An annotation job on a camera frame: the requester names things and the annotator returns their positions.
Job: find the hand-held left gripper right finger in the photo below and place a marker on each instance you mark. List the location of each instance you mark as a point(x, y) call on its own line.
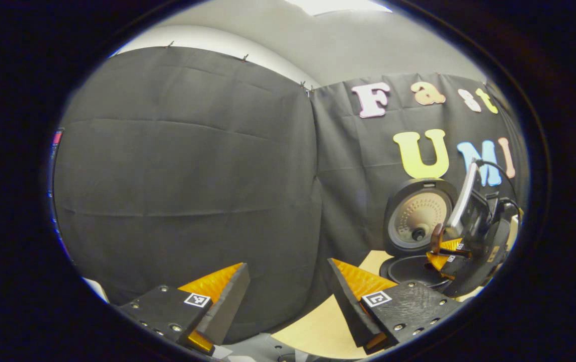
point(350, 306)

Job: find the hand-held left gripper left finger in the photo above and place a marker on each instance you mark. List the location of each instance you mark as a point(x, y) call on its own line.
point(230, 306)

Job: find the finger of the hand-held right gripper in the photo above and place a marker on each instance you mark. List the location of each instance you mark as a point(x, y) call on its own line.
point(438, 261)
point(453, 244)

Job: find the brown wooden spoon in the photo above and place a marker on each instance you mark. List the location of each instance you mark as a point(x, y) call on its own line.
point(436, 239)

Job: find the dark grey rice cooker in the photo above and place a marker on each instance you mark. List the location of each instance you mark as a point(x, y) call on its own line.
point(416, 216)

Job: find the black backdrop cloth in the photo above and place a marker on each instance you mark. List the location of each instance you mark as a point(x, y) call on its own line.
point(192, 191)

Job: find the large ceiling light panel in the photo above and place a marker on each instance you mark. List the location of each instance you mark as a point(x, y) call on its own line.
point(338, 6)

